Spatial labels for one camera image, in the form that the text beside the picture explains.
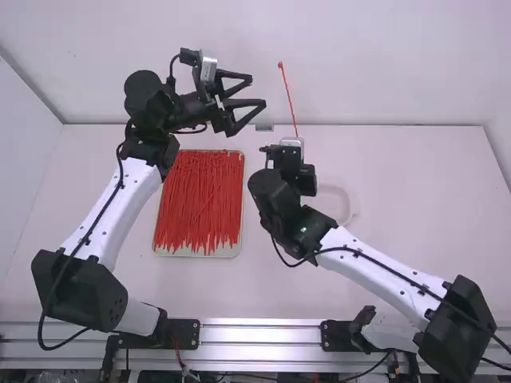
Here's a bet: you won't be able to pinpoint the row of orange cable ties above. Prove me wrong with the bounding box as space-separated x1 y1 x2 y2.
154 149 245 255

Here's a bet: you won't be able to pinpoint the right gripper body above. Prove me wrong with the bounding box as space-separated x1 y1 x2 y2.
259 143 319 198

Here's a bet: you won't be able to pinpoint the orange cable tie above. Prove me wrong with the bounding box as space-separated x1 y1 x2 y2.
276 60 299 139

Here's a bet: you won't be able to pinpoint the black cable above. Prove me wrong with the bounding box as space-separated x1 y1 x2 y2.
270 233 320 269
168 47 200 87
38 313 95 352
477 333 511 371

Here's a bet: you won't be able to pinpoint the pale tray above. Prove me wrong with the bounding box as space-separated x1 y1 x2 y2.
151 148 247 259

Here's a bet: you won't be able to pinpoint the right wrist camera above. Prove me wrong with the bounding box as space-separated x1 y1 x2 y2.
279 136 306 151

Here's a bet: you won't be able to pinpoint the white dish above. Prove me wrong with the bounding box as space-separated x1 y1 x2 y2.
313 182 359 229

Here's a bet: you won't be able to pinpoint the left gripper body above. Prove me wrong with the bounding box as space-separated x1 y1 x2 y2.
171 89 237 139

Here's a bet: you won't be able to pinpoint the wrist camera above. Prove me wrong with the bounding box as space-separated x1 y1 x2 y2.
198 49 220 87
279 136 306 151

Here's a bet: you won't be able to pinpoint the silver rails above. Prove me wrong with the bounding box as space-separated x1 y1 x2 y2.
0 317 511 376

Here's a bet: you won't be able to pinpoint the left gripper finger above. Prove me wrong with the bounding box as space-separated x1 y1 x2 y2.
222 97 267 137
216 69 255 101

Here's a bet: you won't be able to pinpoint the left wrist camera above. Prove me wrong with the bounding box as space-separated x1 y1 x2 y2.
198 49 220 87

